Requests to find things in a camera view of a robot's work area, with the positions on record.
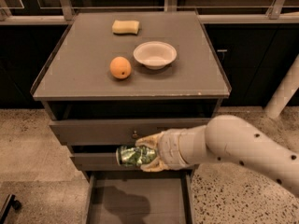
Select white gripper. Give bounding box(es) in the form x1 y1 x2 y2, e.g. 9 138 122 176
135 129 189 172

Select green soda can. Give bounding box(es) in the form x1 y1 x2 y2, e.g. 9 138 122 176
116 146 157 167

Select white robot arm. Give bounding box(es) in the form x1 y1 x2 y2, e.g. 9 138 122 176
135 115 299 196

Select grey bottom drawer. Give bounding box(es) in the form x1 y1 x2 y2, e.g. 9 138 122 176
82 171 195 224

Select grey drawer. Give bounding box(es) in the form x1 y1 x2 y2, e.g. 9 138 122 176
71 153 140 171
50 119 209 146
82 171 195 224

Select grey top drawer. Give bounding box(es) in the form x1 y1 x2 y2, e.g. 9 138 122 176
50 119 209 146

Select grey middle drawer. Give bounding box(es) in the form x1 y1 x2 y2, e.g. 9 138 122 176
71 153 140 171

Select grey drawer cabinet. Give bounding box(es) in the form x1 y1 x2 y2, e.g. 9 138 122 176
30 10 233 173

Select orange fruit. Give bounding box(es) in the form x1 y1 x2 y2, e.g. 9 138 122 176
109 57 132 79

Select white bowl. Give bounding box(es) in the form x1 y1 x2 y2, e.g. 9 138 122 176
133 41 177 70

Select yellow sponge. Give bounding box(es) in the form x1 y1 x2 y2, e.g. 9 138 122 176
112 20 140 35

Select white diagonal pole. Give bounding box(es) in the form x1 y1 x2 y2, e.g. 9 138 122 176
264 54 299 119

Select black chair base caster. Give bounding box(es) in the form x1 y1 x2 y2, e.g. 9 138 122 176
0 194 21 224

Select metal window railing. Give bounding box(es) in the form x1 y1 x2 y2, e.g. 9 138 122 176
0 0 299 24

